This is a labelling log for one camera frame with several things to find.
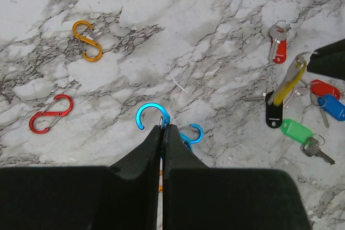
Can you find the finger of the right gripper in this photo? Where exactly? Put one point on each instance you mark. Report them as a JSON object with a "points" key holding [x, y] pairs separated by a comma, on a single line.
{"points": [[329, 60]]}

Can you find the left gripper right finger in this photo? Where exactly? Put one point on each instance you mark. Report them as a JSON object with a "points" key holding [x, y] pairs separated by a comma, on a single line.
{"points": [[196, 196]]}

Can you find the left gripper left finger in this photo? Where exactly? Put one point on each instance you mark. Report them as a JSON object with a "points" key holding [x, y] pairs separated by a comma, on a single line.
{"points": [[120, 196]]}

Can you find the yellow tag key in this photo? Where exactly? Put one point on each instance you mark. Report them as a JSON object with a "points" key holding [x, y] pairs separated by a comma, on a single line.
{"points": [[293, 75]]}

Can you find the small red tag key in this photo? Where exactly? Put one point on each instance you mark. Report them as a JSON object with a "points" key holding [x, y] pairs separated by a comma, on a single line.
{"points": [[278, 34]]}

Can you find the blue carabiner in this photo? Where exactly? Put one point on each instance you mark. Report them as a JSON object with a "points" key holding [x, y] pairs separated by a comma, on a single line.
{"points": [[165, 116], [190, 135]]}

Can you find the orange carabiner near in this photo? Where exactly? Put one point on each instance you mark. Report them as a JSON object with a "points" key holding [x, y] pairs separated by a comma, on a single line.
{"points": [[160, 187]]}

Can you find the blue tag key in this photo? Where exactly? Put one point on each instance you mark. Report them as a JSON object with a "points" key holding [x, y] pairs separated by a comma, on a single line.
{"points": [[328, 104]]}

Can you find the black tag key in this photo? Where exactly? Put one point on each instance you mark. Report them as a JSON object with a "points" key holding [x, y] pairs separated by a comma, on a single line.
{"points": [[273, 114]]}

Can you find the green tag key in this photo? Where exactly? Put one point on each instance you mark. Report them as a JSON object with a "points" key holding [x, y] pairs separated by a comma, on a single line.
{"points": [[310, 143]]}

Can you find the red carabiner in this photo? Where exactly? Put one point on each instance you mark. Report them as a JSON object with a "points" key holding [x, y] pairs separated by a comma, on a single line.
{"points": [[57, 115]]}

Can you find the gold carabiner far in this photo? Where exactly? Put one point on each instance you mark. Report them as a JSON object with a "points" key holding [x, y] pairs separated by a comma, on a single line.
{"points": [[82, 39]]}

